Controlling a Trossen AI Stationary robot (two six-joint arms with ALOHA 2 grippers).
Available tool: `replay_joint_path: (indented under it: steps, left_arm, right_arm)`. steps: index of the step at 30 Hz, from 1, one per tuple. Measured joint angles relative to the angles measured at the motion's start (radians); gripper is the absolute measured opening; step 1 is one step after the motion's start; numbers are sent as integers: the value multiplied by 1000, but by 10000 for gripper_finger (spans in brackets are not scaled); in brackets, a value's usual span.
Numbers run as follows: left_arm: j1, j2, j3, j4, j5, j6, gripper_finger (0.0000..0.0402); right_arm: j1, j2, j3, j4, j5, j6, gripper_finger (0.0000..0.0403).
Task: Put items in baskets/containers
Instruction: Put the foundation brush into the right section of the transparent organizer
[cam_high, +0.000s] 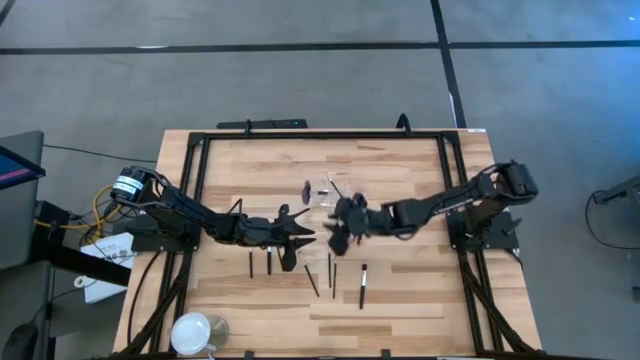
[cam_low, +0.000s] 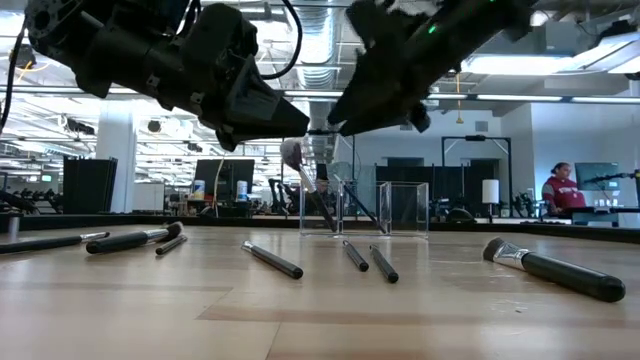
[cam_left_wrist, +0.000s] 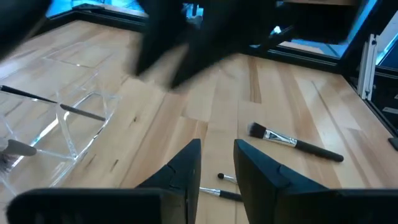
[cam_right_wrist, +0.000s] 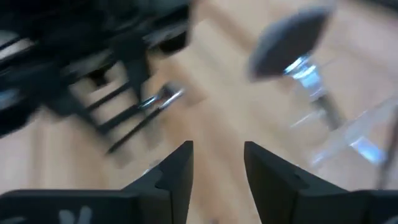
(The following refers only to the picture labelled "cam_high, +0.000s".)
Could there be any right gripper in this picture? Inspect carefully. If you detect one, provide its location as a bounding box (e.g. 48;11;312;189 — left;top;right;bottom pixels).
323;193;401;257

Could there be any white paper sheet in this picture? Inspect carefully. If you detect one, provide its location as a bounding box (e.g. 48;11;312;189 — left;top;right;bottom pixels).
74;232;137;305

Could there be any gray flat panel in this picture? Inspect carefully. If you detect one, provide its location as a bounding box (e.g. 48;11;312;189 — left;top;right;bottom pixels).
0;130;46;271

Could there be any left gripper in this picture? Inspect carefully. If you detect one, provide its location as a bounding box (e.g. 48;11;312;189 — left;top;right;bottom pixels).
239;203;317;274

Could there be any silver ferrule makeup brush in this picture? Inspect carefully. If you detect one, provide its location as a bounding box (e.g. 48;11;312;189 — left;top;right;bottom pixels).
358;262;369;310

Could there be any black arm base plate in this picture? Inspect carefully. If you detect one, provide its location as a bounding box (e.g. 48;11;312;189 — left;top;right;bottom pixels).
130;214;201;254
446;209;521;252

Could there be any monitor with blue screen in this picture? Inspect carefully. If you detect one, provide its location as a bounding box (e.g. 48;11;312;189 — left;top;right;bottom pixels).
0;144;47;191

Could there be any black computer mouse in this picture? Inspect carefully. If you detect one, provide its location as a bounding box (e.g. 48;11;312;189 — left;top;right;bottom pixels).
2;322;40;360

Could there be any yellow cable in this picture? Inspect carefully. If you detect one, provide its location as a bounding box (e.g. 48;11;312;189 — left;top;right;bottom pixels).
34;183;124;242

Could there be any long thin makeup brush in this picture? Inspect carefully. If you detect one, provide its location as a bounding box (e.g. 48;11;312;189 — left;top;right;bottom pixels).
326;172;345;200

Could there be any clear acrylic organizer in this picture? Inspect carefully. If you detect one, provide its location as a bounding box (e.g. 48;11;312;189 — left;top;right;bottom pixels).
299;172;364;209

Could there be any black camera bar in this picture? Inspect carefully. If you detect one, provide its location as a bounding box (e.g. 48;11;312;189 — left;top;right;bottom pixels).
216;118;309;131

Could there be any gray metal stand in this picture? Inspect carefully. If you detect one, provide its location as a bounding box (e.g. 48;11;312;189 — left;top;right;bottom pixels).
593;173;640;206

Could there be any black looped floor cable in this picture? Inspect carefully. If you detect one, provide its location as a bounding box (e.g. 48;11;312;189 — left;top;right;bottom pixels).
584;188;640;251

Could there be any black monitor stand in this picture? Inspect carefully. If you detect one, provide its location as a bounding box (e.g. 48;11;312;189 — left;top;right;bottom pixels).
29;199;132;289

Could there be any black metal table frame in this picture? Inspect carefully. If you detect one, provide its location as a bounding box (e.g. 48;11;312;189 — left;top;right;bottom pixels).
119;127;544;360

